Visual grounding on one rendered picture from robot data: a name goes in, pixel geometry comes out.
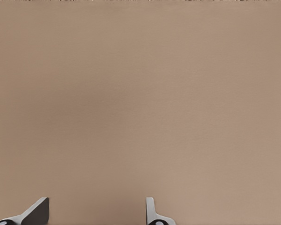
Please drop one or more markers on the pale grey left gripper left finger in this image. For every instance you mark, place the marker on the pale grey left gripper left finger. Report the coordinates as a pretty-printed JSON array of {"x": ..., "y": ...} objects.
[{"x": 35, "y": 213}]

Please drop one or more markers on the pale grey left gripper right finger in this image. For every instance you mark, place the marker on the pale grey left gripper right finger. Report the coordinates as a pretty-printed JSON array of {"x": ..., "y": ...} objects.
[{"x": 151, "y": 211}]

